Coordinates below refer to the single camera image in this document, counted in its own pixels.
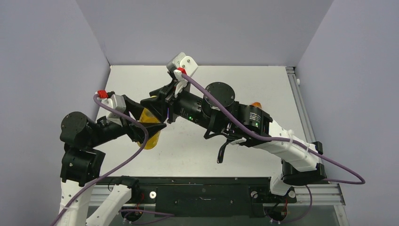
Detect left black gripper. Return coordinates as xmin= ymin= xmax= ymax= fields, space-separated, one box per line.
xmin=88 ymin=95 xmax=164 ymax=146

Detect yellow juice bottle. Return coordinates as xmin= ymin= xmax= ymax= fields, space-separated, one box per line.
xmin=137 ymin=103 xmax=162 ymax=150

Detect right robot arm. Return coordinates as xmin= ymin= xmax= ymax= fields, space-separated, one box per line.
xmin=141 ymin=81 xmax=326 ymax=201

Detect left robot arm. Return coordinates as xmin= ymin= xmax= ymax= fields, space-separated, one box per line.
xmin=53 ymin=90 xmax=166 ymax=226

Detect orange drink bottle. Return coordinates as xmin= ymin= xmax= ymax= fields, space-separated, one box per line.
xmin=250 ymin=102 xmax=262 ymax=109

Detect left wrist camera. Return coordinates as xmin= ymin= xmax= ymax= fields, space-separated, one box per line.
xmin=96 ymin=90 xmax=127 ymax=126

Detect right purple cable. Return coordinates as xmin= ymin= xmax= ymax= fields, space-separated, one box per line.
xmin=181 ymin=73 xmax=366 ymax=225

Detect purple cable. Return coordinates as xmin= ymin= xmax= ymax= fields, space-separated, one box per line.
xmin=49 ymin=94 xmax=175 ymax=226
xmin=181 ymin=73 xmax=366 ymax=225

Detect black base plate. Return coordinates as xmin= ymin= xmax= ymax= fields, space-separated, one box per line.
xmin=127 ymin=177 xmax=297 ymax=218

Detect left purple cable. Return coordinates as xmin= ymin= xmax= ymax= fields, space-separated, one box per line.
xmin=49 ymin=94 xmax=175 ymax=226

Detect aluminium frame rail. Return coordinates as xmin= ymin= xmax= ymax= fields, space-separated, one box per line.
xmin=286 ymin=67 xmax=345 ymax=206

